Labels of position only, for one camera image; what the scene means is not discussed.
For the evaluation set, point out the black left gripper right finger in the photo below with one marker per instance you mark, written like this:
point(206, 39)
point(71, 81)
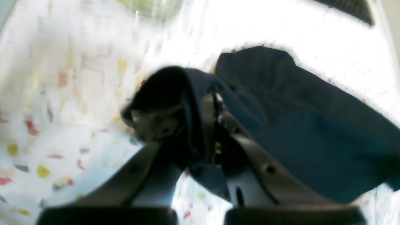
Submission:
point(261, 190)

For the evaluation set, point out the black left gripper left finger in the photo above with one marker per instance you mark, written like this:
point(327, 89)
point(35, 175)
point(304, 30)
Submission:
point(141, 192)

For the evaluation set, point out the black t-shirt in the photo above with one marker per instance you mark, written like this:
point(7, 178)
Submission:
point(327, 138)

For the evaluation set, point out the terrazzo patterned tablecloth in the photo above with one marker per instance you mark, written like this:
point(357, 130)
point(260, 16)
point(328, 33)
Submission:
point(68, 67)

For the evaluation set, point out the clear glass bottle orange cap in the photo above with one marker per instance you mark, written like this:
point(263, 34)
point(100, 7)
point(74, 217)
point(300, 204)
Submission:
point(153, 10)

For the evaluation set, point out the black keyboard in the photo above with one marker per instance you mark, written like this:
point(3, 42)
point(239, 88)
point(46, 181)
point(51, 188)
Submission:
point(359, 9)

